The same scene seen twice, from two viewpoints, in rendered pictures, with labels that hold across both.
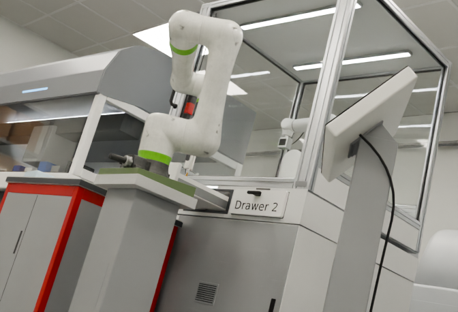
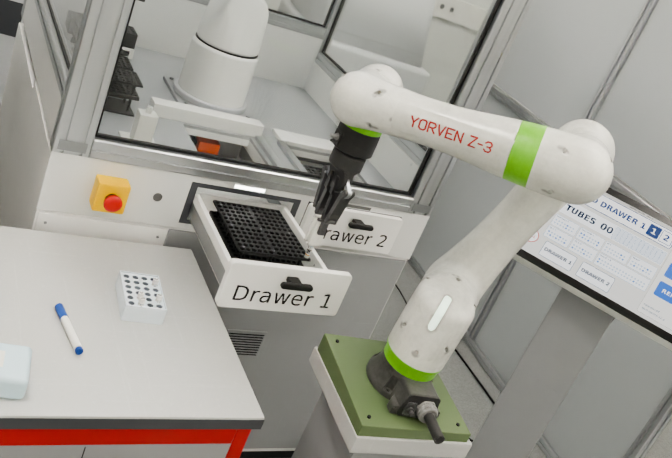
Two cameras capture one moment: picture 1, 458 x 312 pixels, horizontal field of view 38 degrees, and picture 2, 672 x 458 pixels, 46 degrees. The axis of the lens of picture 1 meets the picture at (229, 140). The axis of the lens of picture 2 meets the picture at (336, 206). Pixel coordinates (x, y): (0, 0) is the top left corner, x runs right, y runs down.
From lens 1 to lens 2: 3.29 m
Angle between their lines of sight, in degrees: 87
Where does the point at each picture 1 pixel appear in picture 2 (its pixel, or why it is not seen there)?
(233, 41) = not seen: hidden behind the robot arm
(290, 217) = (397, 251)
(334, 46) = not seen: outside the picture
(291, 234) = (394, 271)
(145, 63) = not seen: outside the picture
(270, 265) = (358, 306)
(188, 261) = not seen: hidden behind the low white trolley
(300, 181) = (421, 205)
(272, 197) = (380, 226)
